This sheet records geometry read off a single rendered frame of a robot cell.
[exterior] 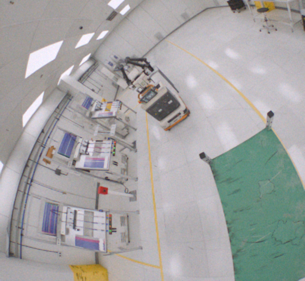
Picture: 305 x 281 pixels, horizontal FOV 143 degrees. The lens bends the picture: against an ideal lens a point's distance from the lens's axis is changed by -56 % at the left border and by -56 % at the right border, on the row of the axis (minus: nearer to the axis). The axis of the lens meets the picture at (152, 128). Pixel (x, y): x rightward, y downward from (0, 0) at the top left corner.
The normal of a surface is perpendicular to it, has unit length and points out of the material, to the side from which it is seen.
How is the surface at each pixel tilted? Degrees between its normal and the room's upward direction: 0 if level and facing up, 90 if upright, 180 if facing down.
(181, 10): 90
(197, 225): 0
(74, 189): 90
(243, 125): 0
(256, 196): 0
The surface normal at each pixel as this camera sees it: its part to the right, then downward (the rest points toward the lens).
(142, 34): 0.09, 0.74
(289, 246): -0.67, -0.45
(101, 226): 0.07, -0.67
